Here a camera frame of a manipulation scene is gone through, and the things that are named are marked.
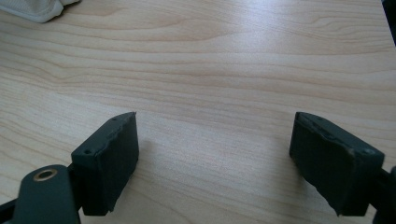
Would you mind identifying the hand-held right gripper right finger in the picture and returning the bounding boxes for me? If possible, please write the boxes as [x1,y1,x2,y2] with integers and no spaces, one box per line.
[289,111,386,217]

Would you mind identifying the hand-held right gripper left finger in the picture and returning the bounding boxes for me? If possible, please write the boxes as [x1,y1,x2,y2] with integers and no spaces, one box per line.
[70,111,140,217]

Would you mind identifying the white canvas pencil pouch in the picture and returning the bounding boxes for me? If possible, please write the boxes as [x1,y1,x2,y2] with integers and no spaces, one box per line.
[0,0,82,24]

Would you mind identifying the dark blurred object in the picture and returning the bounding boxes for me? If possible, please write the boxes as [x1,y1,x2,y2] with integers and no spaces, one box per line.
[380,0,396,42]

